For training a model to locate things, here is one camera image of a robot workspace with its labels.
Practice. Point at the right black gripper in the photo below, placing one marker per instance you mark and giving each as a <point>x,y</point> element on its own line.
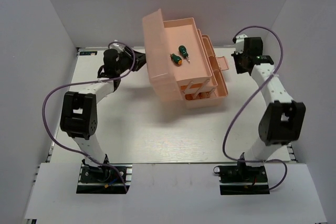
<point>239,70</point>

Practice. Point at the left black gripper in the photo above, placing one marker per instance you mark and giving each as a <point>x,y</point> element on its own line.
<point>139,58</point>

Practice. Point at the stubby green orange screwdriver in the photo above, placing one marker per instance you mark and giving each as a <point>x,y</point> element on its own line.
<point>177,60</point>

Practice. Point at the stubby green grey screwdriver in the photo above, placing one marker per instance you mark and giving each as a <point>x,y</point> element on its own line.
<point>183,51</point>

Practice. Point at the pink plastic toolbox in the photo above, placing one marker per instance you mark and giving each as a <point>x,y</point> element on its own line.
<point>197,84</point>

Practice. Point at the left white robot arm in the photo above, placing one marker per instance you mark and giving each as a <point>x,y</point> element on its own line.
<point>79,117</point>

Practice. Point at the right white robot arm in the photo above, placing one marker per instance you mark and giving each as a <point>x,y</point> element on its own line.
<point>282,120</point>

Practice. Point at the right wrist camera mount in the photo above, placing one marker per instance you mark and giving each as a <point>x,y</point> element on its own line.
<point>239,41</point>

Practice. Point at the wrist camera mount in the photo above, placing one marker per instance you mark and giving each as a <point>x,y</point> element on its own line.
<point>119,47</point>
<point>239,41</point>

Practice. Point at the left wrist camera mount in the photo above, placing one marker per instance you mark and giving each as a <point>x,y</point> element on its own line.
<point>119,47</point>

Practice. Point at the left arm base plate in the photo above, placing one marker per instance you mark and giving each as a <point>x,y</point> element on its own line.
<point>107,181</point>

